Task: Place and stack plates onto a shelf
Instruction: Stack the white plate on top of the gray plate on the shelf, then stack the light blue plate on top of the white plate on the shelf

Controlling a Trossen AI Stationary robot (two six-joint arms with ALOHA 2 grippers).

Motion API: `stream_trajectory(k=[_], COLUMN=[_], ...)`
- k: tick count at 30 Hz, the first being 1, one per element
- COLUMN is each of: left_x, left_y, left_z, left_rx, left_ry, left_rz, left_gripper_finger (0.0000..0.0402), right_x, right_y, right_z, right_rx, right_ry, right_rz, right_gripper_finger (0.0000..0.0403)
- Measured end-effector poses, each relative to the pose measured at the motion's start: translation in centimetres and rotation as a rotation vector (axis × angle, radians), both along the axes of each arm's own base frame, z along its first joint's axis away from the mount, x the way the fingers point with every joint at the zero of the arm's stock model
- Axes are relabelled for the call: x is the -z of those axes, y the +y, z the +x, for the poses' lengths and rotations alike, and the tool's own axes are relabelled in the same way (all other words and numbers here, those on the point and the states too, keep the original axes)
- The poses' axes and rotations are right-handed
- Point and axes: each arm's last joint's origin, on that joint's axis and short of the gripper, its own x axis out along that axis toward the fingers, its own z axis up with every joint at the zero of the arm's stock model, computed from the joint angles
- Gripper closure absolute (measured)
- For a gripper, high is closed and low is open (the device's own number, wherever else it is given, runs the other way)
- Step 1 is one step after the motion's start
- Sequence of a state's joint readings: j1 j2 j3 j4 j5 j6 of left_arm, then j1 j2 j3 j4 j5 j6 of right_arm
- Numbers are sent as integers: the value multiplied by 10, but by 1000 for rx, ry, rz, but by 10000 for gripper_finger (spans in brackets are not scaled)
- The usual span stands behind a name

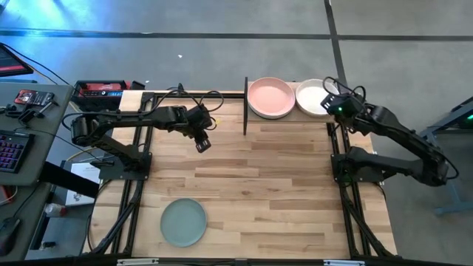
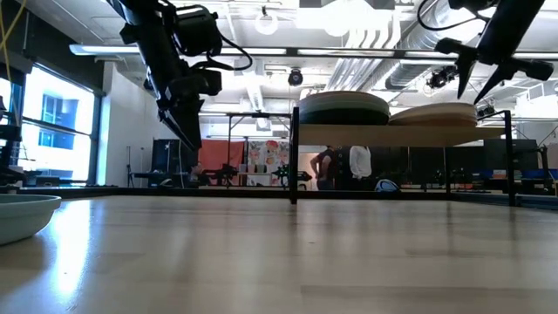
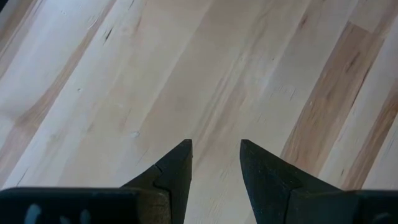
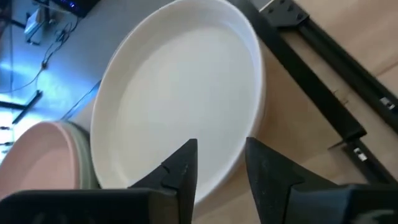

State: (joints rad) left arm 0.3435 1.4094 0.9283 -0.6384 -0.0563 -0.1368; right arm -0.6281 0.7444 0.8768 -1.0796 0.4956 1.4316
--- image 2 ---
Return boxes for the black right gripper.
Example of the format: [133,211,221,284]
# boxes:
[435,0,555,105]

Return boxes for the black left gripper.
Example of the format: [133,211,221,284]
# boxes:
[156,69,223,152]

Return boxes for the pink plate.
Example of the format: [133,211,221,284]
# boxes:
[389,115,479,128]

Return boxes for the black plate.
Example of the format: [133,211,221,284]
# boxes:
[298,108,391,126]

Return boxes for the red backdrop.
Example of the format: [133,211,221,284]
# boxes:
[198,139,245,175]

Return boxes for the person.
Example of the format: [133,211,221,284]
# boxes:
[310,146,337,192]
[188,160,211,188]
[348,145,373,192]

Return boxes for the black tripod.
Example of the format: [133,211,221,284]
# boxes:
[125,146,137,188]

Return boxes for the tall black metal rack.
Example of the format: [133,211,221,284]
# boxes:
[198,111,293,188]

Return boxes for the colourful poster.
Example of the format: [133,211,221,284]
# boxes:
[247,140,290,188]

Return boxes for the wide black partition panel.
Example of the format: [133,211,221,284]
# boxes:
[333,138,541,192]

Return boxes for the long linear ceiling light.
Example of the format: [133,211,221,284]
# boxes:
[68,43,538,61]

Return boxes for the blue workbench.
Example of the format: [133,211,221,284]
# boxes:
[490,167,558,181]

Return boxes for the large bright window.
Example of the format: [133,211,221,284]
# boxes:
[24,64,98,185]

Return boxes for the white ceiling pipes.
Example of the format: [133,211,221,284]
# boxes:
[324,56,363,98]

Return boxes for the black equipment stand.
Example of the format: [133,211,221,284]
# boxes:
[0,124,31,188]

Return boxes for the light blue plate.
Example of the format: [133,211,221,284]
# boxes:
[0,193,63,246]

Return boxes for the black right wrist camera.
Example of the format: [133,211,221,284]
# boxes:
[447,0,500,12]

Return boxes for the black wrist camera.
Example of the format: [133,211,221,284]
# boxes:
[174,4,220,57]
[447,0,500,12]

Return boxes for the black aluminium rig frame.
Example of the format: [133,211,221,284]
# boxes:
[0,185,558,211]

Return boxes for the silver ventilation duct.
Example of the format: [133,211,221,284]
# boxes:
[385,0,459,91]

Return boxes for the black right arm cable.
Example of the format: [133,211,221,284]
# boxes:
[416,0,485,32]

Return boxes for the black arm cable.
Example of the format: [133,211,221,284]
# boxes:
[189,33,255,73]
[416,0,485,32]

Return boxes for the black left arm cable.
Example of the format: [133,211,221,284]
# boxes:
[189,33,255,73]

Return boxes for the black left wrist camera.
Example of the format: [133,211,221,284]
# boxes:
[174,4,220,57]

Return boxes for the white ceiling ring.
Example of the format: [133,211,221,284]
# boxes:
[254,10,280,36]

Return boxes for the yellow cable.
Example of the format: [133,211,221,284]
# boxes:
[0,0,28,110]

